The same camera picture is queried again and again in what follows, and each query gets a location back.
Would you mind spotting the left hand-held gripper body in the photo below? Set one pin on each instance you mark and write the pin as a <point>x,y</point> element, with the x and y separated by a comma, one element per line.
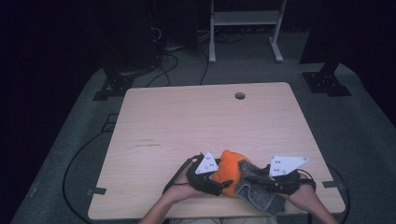
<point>202,182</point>

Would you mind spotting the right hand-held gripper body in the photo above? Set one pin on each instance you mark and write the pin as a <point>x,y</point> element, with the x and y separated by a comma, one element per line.
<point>288,180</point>

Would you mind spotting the orange plush toy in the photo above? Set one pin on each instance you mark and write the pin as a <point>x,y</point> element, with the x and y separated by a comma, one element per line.
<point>229,172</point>

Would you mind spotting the person's right hand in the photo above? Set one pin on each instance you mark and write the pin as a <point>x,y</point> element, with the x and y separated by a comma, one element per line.
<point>300,197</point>

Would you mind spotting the person's left hand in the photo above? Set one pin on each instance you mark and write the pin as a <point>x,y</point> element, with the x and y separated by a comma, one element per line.
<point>179,191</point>

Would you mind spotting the grey tape strip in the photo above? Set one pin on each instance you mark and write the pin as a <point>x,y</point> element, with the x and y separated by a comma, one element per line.
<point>97,190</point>
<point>334,184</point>

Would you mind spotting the black stand base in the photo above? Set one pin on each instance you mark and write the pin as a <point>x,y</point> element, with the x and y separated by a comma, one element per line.
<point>325,82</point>
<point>113,85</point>

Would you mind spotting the white metal stand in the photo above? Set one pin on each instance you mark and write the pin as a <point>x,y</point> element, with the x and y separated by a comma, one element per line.
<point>246,18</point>

